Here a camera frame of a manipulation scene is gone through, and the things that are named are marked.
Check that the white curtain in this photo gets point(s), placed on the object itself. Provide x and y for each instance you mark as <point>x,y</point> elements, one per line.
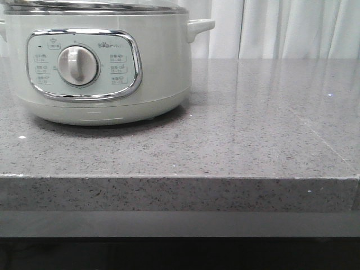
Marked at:
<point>275,29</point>

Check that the pale green electric cooking pot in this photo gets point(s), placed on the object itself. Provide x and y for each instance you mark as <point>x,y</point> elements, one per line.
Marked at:
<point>100,67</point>

